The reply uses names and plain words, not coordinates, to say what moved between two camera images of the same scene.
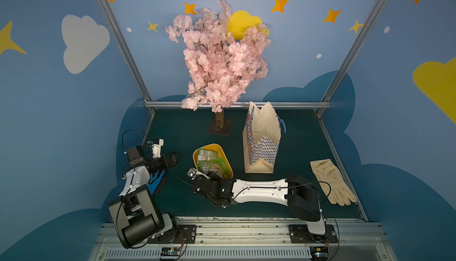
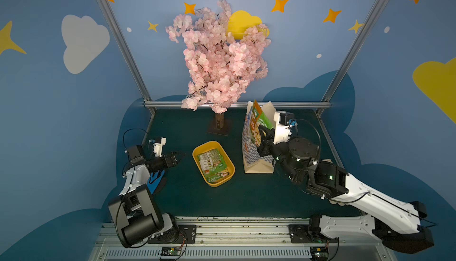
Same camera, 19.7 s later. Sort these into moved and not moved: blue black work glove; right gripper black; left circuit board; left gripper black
Moved: right gripper black
Not moved: left circuit board; blue black work glove; left gripper black
